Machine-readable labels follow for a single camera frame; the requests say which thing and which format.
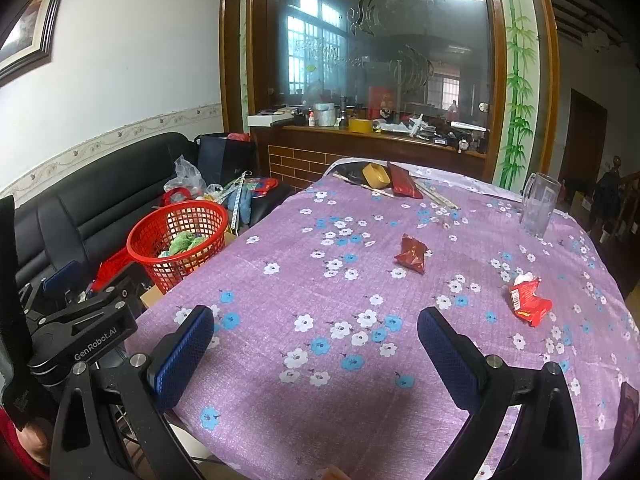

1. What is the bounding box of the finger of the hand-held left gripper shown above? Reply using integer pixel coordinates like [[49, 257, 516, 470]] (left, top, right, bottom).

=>
[[19, 259, 83, 318]]

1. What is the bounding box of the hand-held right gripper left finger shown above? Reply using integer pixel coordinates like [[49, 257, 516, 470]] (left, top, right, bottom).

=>
[[50, 305, 216, 480]]

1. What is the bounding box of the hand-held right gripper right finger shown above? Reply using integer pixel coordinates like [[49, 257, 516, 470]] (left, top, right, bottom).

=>
[[417, 306, 583, 480]]

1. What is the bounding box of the green fuzzy cloth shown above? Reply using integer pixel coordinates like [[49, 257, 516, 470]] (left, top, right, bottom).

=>
[[167, 230, 214, 259]]

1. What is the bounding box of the red plastic basket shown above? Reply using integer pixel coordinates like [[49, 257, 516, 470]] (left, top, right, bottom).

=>
[[126, 200, 230, 295]]

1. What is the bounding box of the person's left forearm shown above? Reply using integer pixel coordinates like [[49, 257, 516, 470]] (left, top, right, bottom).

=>
[[0, 405, 52, 480]]

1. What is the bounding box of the red cloth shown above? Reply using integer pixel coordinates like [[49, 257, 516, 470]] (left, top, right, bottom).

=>
[[92, 249, 135, 287]]

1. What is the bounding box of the cardboard box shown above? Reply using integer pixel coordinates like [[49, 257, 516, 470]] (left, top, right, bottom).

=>
[[139, 284, 167, 312]]

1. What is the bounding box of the black leather sofa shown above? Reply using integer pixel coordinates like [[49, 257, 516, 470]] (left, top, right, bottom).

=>
[[0, 132, 202, 302]]

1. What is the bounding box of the torn red wrapper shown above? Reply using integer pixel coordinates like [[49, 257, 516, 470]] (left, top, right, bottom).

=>
[[507, 272, 554, 329]]

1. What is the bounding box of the brown crumpled packet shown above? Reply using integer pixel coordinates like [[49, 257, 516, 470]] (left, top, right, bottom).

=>
[[394, 233, 427, 274]]

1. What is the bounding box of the purple floral tablecloth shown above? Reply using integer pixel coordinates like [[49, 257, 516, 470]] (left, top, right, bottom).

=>
[[125, 157, 640, 480]]

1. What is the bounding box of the pale measuring ruler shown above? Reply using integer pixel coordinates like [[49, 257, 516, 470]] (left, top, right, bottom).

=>
[[227, 172, 249, 237]]

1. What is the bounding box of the clear plastic bag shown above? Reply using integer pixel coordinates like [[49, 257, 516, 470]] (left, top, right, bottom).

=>
[[163, 155, 207, 194]]

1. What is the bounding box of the clear glass mug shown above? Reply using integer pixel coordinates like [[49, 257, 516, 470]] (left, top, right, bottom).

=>
[[520, 172, 562, 239]]

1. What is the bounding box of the dark red pouch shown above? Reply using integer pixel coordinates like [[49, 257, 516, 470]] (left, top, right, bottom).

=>
[[385, 161, 424, 200]]

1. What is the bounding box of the red blue printed packet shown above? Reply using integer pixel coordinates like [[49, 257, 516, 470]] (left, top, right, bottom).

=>
[[240, 175, 279, 199]]

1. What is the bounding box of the black smartphone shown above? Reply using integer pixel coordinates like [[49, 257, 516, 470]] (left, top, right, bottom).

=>
[[612, 381, 640, 462]]

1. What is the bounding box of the yellow tape roll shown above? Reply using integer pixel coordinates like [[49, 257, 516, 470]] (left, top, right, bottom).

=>
[[361, 162, 392, 190]]

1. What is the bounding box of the dark blue bag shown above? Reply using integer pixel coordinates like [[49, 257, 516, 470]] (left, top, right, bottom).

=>
[[197, 132, 257, 189]]

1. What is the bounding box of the black pouch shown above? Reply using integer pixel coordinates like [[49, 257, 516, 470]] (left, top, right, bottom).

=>
[[342, 162, 372, 184]]

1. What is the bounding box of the wooden counter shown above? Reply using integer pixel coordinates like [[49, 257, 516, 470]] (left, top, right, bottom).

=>
[[250, 122, 489, 194]]

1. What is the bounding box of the dark hanging jacket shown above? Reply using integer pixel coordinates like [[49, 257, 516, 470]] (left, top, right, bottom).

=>
[[591, 157, 624, 232]]

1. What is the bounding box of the wooden stair railing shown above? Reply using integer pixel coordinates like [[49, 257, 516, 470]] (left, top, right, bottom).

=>
[[602, 170, 640, 242]]

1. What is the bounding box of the framed picture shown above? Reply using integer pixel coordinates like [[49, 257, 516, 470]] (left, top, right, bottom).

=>
[[0, 0, 72, 87]]

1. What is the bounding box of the dark wooden door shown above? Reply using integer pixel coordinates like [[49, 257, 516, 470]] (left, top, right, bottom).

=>
[[557, 88, 609, 207]]

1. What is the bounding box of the white flat box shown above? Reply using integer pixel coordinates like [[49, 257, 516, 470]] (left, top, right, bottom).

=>
[[247, 112, 292, 129]]

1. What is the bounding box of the red gift box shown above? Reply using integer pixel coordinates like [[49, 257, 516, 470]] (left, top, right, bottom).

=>
[[368, 85, 399, 121]]

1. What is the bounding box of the white round container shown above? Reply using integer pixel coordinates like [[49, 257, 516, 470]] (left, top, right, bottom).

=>
[[313, 102, 342, 127]]

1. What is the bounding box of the wooden framed glass partition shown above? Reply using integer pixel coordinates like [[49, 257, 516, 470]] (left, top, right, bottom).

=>
[[220, 0, 560, 187]]

